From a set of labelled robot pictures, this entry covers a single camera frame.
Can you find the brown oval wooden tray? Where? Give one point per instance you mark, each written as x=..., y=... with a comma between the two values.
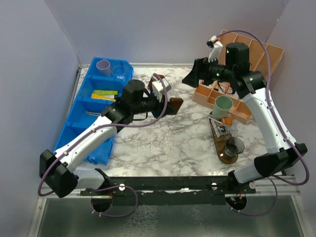
x=220, y=143

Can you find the green plastic cup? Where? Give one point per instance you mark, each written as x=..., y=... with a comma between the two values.
x=222, y=106

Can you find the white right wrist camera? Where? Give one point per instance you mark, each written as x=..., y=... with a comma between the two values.
x=215, y=47

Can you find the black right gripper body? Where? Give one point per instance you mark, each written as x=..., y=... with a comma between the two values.
x=220, y=72

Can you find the peach compartment organizer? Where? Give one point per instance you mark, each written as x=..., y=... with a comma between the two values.
x=242, y=108

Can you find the blue plastic bin organizer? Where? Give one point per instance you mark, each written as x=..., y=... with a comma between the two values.
x=77, y=121

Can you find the clear plastic cup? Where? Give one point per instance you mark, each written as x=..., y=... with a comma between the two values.
x=119, y=72

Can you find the clear square toothbrush holder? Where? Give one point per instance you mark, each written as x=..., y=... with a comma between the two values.
x=220, y=133

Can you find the brown lid clear box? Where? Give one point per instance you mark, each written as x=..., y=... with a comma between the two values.
x=174, y=102

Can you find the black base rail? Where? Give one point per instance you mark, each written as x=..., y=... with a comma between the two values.
x=172, y=190

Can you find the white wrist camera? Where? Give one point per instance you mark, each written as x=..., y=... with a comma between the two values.
x=215, y=47
x=157, y=87

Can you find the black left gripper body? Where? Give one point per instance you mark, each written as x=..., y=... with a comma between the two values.
x=152, y=104

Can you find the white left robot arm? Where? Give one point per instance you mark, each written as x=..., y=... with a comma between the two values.
x=58, y=169

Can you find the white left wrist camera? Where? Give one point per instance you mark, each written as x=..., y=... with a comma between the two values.
x=157, y=87

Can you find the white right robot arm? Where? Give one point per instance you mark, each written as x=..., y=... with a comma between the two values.
x=282, y=149

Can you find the lilac plastic cup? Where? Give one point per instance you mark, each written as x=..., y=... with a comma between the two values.
x=104, y=68

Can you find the dark blue plastic cup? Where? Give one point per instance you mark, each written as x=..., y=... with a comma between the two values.
x=233, y=147

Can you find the white toothpaste tube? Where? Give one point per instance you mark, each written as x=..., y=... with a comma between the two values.
x=233, y=129

